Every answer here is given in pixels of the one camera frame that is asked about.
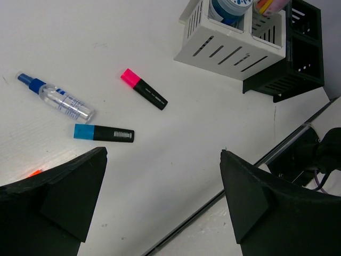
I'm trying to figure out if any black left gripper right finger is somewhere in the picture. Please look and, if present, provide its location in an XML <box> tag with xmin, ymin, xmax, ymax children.
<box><xmin>220</xmin><ymin>150</ymin><xmax>340</xmax><ymax>255</ymax></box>

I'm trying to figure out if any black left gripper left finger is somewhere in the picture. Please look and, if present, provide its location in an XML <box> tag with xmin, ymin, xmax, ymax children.
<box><xmin>1</xmin><ymin>147</ymin><xmax>107</xmax><ymax>255</ymax></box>

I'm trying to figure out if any blue cap black highlighter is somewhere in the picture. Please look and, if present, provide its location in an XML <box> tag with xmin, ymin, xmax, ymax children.
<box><xmin>74</xmin><ymin>124</ymin><xmax>135</xmax><ymax>143</ymax></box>

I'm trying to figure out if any clear blue-cap spray bottle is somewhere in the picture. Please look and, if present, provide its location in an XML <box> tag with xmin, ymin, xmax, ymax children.
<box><xmin>16</xmin><ymin>72</ymin><xmax>95</xmax><ymax>124</ymax></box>

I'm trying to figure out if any pink cap crayon tube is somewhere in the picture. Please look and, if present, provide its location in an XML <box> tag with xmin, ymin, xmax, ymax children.
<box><xmin>253</xmin><ymin>0</ymin><xmax>290</xmax><ymax>17</ymax></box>

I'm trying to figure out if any blue splash-label round jar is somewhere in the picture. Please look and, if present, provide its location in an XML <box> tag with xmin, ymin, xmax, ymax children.
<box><xmin>208</xmin><ymin>0</ymin><xmax>254</xmax><ymax>25</ymax></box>

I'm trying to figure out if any orange cap black highlighter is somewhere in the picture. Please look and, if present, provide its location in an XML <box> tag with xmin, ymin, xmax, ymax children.
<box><xmin>27</xmin><ymin>170</ymin><xmax>42</xmax><ymax>178</ymax></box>

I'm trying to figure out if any pink cap black highlighter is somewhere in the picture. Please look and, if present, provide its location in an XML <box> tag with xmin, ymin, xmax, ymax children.
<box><xmin>120</xmin><ymin>69</ymin><xmax>168</xmax><ymax>110</ymax></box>

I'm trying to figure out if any white slotted organizer box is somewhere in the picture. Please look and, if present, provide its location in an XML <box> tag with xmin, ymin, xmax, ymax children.
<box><xmin>174</xmin><ymin>1</ymin><xmax>286</xmax><ymax>81</ymax></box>

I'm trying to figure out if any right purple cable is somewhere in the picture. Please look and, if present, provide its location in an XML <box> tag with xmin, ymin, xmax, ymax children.
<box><xmin>313</xmin><ymin>170</ymin><xmax>331</xmax><ymax>195</ymax></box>

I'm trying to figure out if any aluminium table edge rail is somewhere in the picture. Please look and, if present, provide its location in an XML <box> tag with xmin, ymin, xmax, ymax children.
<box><xmin>148</xmin><ymin>98</ymin><xmax>340</xmax><ymax>255</ymax></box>

